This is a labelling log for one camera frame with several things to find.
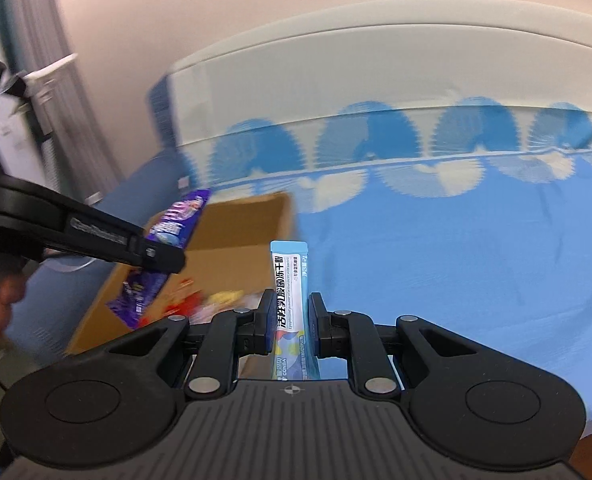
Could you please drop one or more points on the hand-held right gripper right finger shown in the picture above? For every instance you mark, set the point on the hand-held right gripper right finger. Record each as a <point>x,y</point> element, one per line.
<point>321,330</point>

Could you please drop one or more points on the grey curtain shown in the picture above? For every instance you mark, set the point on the grey curtain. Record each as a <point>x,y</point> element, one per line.
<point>36,10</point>

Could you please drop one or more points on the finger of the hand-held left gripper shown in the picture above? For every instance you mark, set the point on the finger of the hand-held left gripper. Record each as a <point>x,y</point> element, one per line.
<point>101,235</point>

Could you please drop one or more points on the purple snack packet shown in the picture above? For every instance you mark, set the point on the purple snack packet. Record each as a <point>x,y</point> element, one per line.
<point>176,225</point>

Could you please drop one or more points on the blue fan-print bed sheet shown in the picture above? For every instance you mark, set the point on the blue fan-print bed sheet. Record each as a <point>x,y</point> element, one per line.
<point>451,260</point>

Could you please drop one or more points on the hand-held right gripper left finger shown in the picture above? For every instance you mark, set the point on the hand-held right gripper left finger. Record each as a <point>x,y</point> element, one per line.
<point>262,327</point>

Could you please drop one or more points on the light blue stick packet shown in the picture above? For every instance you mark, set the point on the light blue stick packet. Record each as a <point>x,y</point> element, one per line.
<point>288,280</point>

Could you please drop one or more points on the cardboard box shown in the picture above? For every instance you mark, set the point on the cardboard box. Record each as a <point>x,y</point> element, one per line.
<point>241,225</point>

